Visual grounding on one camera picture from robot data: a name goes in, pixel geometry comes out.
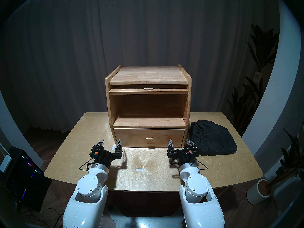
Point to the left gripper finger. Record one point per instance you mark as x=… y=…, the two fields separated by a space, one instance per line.
x=99 y=143
x=118 y=146

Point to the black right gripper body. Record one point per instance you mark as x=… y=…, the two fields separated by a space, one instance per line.
x=182 y=157

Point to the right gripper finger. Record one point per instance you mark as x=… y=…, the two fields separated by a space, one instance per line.
x=190 y=143
x=170 y=148

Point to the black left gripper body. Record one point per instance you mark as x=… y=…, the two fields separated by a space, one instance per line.
x=103 y=158

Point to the dark grey knit pants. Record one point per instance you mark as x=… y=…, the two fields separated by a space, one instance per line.
x=213 y=137

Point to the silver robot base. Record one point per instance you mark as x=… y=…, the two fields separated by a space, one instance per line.
x=142 y=222

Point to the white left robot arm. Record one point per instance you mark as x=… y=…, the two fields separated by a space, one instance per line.
x=90 y=187

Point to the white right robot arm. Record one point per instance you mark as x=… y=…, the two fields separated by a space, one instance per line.
x=197 y=187

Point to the wooden drawer with knob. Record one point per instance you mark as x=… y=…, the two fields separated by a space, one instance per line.
x=133 y=137

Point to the wooden flip door with knob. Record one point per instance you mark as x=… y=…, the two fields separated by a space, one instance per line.
x=166 y=91

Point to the white round plant pot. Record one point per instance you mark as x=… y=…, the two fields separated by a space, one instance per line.
x=255 y=194

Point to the black computer with lights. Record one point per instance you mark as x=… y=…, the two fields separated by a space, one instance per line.
x=23 y=180

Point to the white curved arch pillar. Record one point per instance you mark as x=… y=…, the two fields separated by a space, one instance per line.
x=280 y=75
x=14 y=132

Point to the white paper plant tag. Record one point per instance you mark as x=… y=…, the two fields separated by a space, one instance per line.
x=257 y=77

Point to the grey pleated curtain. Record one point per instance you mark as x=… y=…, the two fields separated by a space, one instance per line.
x=71 y=51

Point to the leaning potted plant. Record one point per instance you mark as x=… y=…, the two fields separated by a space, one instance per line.
x=291 y=158

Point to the tall dark leafy plant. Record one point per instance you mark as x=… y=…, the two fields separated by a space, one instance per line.
x=263 y=47

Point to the wooden cabinet frame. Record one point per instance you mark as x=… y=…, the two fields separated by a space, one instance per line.
x=148 y=75

